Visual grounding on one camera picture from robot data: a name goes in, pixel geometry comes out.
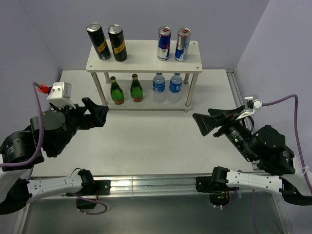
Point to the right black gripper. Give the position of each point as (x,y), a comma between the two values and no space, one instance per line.
(204,122)

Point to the right clear water bottle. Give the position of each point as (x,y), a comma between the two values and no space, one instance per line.
(175,88)

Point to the left clear water bottle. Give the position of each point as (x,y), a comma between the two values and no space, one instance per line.
(159,85)

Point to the aluminium frame rail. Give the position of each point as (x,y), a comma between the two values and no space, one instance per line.
(152,159)

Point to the green glass bottle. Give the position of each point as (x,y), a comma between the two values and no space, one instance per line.
(116,91)
(136,90)

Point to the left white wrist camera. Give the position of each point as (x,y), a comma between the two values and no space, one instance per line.
(60,95)

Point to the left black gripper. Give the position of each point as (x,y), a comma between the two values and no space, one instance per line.
(98,114)

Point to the black yellow-label can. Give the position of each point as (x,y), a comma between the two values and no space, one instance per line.
(117,41)
(96,35)

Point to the clear water bottle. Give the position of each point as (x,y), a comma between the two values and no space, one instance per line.
(159,85)
(175,88)

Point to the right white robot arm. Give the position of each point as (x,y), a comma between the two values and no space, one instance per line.
(267,147)

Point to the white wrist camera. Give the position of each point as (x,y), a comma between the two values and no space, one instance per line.
(252,105)
(60,95)

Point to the white two-tier shelf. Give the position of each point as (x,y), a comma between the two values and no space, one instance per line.
(142,60)

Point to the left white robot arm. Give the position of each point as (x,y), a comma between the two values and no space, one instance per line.
(21,151)

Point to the silver blue energy can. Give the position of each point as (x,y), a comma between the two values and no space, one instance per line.
(164,40)
(182,44)

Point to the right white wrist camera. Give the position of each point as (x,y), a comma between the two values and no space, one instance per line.
(252,105)

